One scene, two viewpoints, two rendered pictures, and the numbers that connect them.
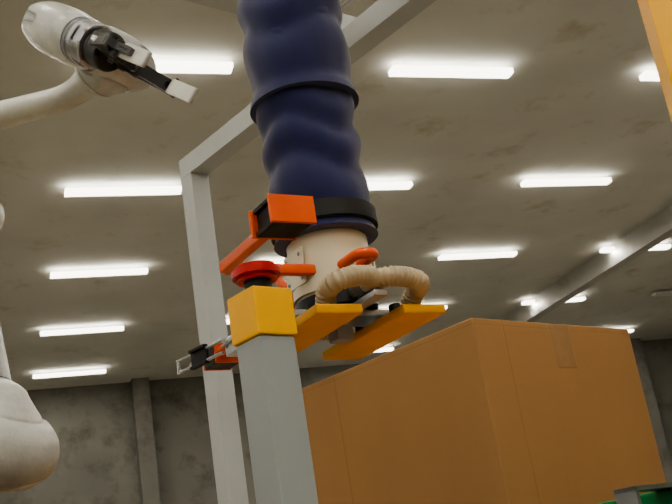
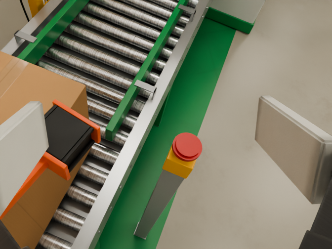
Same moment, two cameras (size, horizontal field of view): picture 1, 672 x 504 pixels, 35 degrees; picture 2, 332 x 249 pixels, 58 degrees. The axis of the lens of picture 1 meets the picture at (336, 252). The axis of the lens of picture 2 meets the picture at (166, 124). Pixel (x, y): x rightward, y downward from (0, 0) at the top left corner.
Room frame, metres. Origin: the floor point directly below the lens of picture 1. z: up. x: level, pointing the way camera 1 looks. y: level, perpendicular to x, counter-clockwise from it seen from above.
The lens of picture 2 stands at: (1.70, 0.31, 1.64)
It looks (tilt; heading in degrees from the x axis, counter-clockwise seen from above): 59 degrees down; 225
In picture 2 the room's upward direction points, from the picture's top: 19 degrees clockwise
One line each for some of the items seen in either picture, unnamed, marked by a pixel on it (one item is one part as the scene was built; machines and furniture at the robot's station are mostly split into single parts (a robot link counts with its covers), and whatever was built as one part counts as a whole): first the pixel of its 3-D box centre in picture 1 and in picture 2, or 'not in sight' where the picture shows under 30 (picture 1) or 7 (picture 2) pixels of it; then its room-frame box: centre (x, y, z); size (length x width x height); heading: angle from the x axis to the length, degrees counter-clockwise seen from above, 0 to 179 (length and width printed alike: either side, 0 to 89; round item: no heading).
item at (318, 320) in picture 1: (298, 327); not in sight; (2.02, 0.10, 1.10); 0.34 x 0.10 x 0.05; 32
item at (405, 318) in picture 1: (379, 326); not in sight; (2.12, -0.06, 1.10); 0.34 x 0.10 x 0.05; 32
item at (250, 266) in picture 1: (257, 280); (186, 148); (1.42, 0.12, 1.02); 0.07 x 0.07 x 0.04
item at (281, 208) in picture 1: (282, 217); (61, 139); (1.68, 0.08, 1.21); 0.09 x 0.08 x 0.05; 122
